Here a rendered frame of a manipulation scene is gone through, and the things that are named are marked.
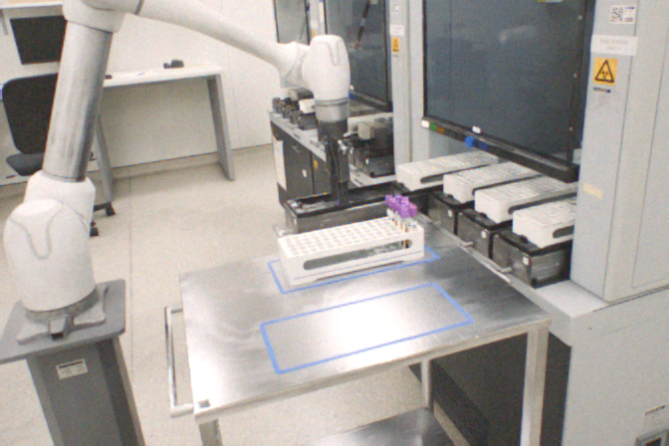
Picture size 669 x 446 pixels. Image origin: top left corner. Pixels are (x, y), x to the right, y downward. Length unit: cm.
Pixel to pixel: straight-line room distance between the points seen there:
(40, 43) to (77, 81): 326
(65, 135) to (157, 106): 350
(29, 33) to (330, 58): 355
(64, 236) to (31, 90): 237
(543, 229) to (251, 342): 66
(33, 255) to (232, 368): 57
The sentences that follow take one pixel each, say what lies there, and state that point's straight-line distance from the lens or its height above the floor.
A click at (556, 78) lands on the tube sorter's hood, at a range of 119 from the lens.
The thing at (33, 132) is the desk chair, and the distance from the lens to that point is 366.
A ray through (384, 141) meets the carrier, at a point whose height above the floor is 85.
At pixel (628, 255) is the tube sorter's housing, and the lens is 120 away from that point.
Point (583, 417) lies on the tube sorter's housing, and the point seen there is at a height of 46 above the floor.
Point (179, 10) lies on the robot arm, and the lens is 127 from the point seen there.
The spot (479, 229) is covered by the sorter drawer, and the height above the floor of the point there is 80.
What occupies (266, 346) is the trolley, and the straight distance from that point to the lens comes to 93.
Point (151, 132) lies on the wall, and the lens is 495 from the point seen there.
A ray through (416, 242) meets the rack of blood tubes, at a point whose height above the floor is 86.
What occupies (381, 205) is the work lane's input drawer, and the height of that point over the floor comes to 80.
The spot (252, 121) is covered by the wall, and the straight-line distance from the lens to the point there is 504.
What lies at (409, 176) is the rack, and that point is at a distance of 155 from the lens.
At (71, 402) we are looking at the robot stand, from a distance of 145.
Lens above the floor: 135
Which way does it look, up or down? 20 degrees down
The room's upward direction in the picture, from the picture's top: 4 degrees counter-clockwise
